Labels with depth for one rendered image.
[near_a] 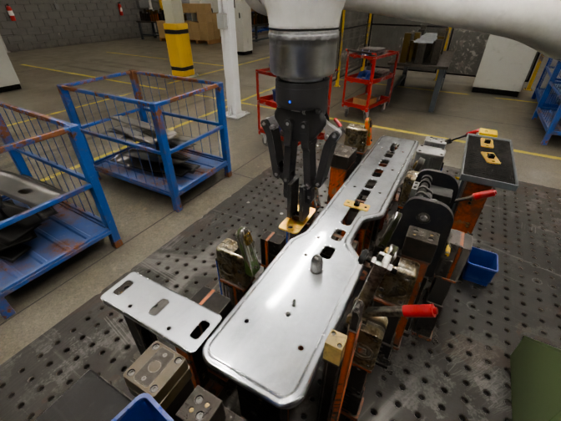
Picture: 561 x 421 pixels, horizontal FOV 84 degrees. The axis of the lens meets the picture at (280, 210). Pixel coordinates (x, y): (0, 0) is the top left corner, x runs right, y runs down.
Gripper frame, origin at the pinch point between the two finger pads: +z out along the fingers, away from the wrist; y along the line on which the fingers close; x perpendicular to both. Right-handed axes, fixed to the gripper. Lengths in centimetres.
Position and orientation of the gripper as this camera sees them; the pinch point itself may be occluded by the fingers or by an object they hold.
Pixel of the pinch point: (298, 199)
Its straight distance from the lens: 54.9
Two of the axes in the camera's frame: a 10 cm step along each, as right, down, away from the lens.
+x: -4.8, 5.0, -7.2
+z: 0.1, 8.3, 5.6
